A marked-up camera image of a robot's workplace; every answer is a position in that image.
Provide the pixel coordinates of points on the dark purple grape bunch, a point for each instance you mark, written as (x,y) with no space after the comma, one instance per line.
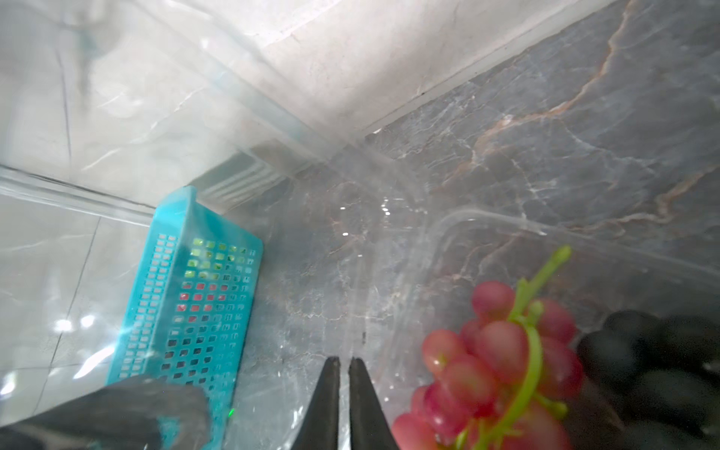
(653,384)

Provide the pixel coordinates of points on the red grape bunch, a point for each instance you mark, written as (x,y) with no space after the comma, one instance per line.
(502,381)

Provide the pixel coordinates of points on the teal plastic basket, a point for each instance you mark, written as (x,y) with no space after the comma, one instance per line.
(189,308)

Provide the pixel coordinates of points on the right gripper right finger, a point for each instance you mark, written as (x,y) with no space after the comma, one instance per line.
(369,429)

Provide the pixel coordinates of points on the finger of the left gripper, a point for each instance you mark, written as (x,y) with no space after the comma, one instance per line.
(137,413)

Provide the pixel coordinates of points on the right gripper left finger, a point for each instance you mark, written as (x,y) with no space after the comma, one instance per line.
(320,427)

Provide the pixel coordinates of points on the clear plastic clamshell container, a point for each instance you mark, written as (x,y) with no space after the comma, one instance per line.
(389,154)

